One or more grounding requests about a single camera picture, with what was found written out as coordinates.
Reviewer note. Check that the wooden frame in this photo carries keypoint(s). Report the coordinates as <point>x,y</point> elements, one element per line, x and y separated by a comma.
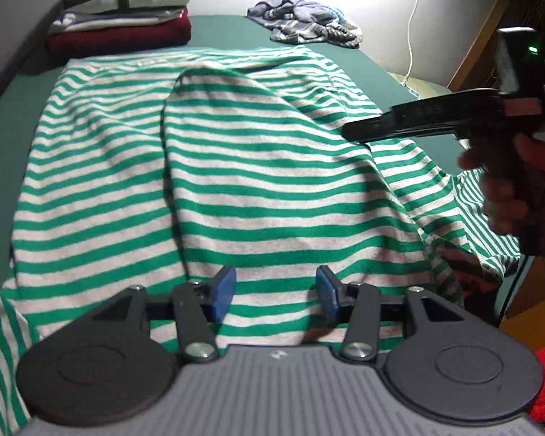
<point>486,22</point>

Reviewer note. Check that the cardboard boxes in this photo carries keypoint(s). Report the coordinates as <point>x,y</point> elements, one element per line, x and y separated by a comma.
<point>531,295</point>

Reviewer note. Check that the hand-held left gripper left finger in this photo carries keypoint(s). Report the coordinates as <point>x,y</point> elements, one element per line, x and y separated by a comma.
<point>222,293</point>

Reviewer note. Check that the crumpled grey plaid garment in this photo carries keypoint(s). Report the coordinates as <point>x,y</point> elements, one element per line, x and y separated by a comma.
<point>304,22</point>

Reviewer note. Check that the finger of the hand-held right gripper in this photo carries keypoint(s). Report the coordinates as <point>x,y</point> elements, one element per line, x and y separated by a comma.
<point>418,120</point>

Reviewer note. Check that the white folded garment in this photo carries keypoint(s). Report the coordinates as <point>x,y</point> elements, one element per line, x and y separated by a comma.
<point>113,22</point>

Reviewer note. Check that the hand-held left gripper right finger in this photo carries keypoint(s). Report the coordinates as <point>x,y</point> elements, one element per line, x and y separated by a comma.
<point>328,295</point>

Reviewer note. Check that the person's right hand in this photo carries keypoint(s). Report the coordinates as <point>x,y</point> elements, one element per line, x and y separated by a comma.
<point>502,200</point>

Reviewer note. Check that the dark red folded sweater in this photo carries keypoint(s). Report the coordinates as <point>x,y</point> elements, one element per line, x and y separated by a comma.
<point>118,41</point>

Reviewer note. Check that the green white striped shirt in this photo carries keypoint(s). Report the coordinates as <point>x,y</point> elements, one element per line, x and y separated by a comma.
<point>209,168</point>

